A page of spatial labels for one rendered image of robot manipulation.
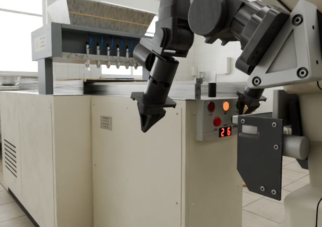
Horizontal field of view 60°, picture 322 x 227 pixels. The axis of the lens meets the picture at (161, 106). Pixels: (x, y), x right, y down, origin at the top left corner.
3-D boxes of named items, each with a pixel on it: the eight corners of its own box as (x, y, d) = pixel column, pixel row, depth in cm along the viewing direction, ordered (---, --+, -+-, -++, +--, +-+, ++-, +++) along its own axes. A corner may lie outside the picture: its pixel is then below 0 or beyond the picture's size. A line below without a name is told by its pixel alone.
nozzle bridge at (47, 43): (32, 93, 156) (30, 31, 154) (138, 91, 202) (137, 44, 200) (52, 95, 131) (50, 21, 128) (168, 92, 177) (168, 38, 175)
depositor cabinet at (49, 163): (3, 190, 235) (-2, 91, 229) (84, 173, 281) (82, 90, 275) (57, 266, 137) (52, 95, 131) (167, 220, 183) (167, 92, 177)
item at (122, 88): (25, 90, 242) (25, 83, 241) (28, 90, 244) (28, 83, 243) (196, 99, 88) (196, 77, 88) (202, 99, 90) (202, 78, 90)
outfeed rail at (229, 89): (59, 90, 260) (58, 83, 260) (62, 90, 262) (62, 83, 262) (247, 97, 107) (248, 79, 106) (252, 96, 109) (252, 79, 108)
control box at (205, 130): (195, 140, 95) (195, 98, 94) (236, 132, 110) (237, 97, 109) (203, 141, 92) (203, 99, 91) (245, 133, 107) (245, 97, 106)
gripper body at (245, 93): (234, 95, 96) (243, 75, 93) (250, 94, 103) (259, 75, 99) (248, 104, 92) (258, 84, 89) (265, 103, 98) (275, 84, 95)
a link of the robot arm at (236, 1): (249, 5, 44) (266, 11, 48) (209, -19, 50) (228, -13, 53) (220, 55, 49) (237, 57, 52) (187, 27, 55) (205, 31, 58)
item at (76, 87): (19, 91, 239) (18, 82, 238) (19, 91, 239) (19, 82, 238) (83, 94, 141) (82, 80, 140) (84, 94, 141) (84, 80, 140)
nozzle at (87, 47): (84, 67, 148) (83, 33, 147) (88, 67, 150) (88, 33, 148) (88, 67, 143) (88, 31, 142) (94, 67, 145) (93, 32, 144)
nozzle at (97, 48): (94, 68, 152) (94, 34, 150) (99, 68, 154) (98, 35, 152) (99, 67, 147) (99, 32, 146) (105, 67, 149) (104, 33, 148)
